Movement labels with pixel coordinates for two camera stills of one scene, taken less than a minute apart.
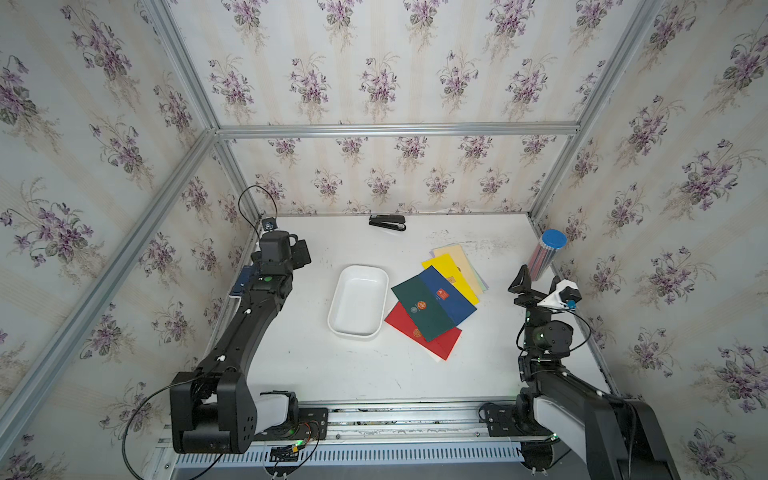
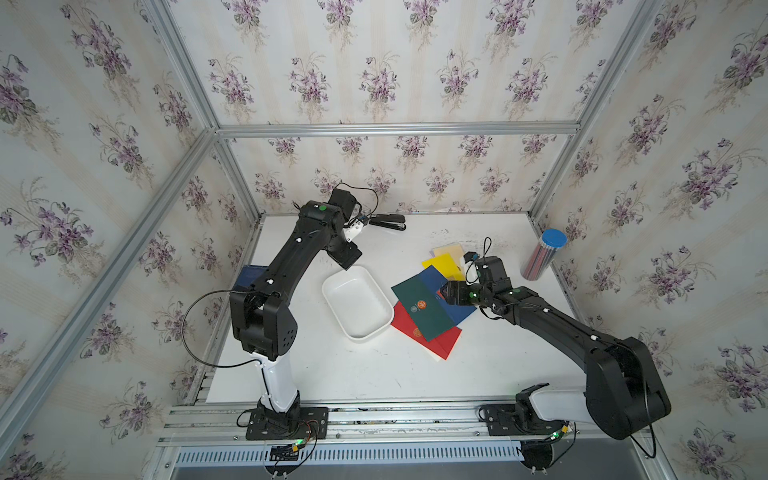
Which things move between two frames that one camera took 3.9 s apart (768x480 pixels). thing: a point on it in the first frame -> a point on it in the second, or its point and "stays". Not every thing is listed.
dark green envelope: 422,306 stays
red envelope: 441,345 stays
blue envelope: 452,301 stays
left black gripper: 296,259 -> 348,258
